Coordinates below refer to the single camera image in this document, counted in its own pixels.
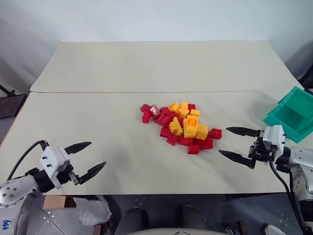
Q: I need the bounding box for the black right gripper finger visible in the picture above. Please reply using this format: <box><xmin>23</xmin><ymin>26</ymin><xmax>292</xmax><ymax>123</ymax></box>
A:
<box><xmin>218</xmin><ymin>149</ymin><xmax>254</xmax><ymax>169</ymax></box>
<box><xmin>225</xmin><ymin>126</ymin><xmax>261</xmax><ymax>138</ymax></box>

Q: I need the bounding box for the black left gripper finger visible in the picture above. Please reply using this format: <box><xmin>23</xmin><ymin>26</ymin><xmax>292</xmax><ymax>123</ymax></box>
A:
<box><xmin>78</xmin><ymin>161</ymin><xmax>107</xmax><ymax>186</ymax></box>
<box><xmin>65</xmin><ymin>141</ymin><xmax>92</xmax><ymax>155</ymax></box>

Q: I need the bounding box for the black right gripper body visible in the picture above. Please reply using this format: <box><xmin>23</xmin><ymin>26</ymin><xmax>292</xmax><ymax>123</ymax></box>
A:
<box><xmin>248</xmin><ymin>136</ymin><xmax>274</xmax><ymax>170</ymax></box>

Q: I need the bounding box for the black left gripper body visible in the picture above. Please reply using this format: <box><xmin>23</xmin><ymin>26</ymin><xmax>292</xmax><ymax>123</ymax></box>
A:
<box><xmin>54</xmin><ymin>161</ymin><xmax>83</xmax><ymax>186</ymax></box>

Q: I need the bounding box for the brown cardboard box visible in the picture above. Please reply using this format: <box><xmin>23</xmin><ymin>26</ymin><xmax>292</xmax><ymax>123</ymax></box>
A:
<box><xmin>43</xmin><ymin>195</ymin><xmax>77</xmax><ymax>211</ymax></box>

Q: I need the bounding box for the teal plastic bin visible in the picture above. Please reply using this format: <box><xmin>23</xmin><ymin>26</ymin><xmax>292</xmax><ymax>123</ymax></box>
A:
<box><xmin>263</xmin><ymin>86</ymin><xmax>313</xmax><ymax>144</ymax></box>

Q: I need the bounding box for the clear plastic bag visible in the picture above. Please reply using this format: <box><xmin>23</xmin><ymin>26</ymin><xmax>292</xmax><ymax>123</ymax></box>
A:
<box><xmin>74</xmin><ymin>195</ymin><xmax>112</xmax><ymax>227</ymax></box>

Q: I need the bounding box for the dark rounded shape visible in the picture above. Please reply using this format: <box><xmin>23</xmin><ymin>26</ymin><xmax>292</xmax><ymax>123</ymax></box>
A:
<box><xmin>181</xmin><ymin>205</ymin><xmax>209</xmax><ymax>231</ymax></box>
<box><xmin>121</xmin><ymin>207</ymin><xmax>150</xmax><ymax>235</ymax></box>

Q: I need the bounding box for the black mesh panel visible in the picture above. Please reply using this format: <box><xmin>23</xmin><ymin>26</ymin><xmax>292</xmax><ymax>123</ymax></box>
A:
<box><xmin>0</xmin><ymin>94</ymin><xmax>27</xmax><ymax>118</ymax></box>

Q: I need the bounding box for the small white object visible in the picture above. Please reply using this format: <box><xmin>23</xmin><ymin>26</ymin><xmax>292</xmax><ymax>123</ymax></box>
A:
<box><xmin>263</xmin><ymin>224</ymin><xmax>287</xmax><ymax>235</ymax></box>

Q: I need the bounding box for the black stand leg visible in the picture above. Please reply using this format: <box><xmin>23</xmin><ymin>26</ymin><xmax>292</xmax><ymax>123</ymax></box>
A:
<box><xmin>0</xmin><ymin>84</ymin><xmax>16</xmax><ymax>95</ymax></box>

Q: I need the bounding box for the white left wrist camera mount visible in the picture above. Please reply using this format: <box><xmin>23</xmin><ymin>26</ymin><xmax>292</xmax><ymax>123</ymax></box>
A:
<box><xmin>39</xmin><ymin>145</ymin><xmax>71</xmax><ymax>190</ymax></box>

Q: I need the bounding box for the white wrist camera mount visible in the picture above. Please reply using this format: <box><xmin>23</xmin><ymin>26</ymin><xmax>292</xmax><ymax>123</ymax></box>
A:
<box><xmin>261</xmin><ymin>124</ymin><xmax>286</xmax><ymax>154</ymax></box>
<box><xmin>39</xmin><ymin>145</ymin><xmax>71</xmax><ymax>190</ymax></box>

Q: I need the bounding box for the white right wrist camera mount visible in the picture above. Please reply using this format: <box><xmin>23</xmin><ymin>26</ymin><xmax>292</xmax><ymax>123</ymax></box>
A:
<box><xmin>261</xmin><ymin>124</ymin><xmax>286</xmax><ymax>154</ymax></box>

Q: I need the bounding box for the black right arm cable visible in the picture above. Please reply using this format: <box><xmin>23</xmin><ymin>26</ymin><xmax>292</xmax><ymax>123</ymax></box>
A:
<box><xmin>268</xmin><ymin>159</ymin><xmax>306</xmax><ymax>235</ymax></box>

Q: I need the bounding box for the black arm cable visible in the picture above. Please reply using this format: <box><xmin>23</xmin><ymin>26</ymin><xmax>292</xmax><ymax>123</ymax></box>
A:
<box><xmin>268</xmin><ymin>159</ymin><xmax>306</xmax><ymax>235</ymax></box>
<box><xmin>6</xmin><ymin>139</ymin><xmax>48</xmax><ymax>182</ymax></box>

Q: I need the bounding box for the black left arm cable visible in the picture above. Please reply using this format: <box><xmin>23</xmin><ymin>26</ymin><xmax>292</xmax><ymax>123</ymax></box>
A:
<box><xmin>6</xmin><ymin>139</ymin><xmax>48</xmax><ymax>182</ymax></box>

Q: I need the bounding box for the dark object by wall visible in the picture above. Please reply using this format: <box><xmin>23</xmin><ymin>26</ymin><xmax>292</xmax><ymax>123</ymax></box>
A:
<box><xmin>297</xmin><ymin>38</ymin><xmax>313</xmax><ymax>84</ymax></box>

